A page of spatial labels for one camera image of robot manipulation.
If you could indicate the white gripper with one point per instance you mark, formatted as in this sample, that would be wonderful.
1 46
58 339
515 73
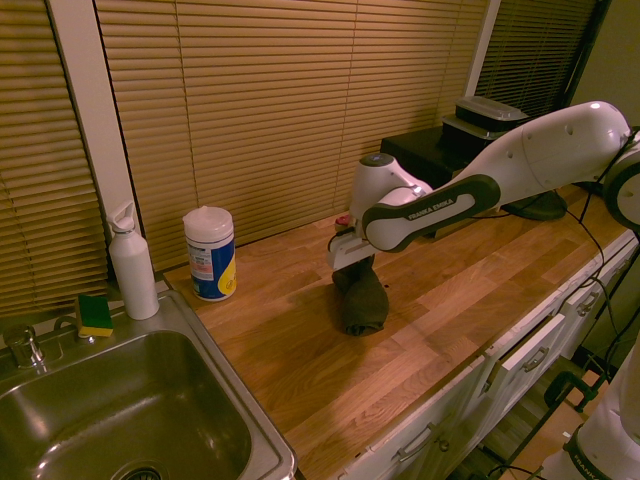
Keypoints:
347 252

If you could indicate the dark towel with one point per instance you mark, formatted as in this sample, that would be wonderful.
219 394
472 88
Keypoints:
362 300

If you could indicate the white Franka Emika robot arm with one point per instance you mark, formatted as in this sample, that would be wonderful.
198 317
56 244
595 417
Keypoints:
525 160

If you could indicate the small pink red item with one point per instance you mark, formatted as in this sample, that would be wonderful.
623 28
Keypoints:
343 221

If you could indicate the black box appliance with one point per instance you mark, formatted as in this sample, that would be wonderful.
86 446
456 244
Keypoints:
425 155

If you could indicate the white wipes canister blue label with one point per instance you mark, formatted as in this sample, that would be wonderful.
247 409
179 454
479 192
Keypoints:
210 255

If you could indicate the wide tan window blind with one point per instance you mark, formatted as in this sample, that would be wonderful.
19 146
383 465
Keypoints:
280 125

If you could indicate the black food container clear lid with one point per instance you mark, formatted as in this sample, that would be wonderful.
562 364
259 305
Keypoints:
487 112
465 131

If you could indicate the white water bottle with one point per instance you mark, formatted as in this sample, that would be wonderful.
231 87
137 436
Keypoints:
132 270

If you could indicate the black clamp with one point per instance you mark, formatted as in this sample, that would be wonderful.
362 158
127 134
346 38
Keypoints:
570 387

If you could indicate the yellow green sponge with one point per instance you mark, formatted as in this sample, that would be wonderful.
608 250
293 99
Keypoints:
94 317

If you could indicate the stainless steel sink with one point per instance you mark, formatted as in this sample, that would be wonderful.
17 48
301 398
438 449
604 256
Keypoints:
125 400

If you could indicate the dark tan window blind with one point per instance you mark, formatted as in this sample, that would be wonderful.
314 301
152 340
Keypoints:
535 55

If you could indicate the narrow tan window blind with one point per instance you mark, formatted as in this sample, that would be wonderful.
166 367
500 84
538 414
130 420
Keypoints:
40 175

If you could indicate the black camera stand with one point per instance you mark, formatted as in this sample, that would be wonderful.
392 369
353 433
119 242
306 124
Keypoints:
582 55

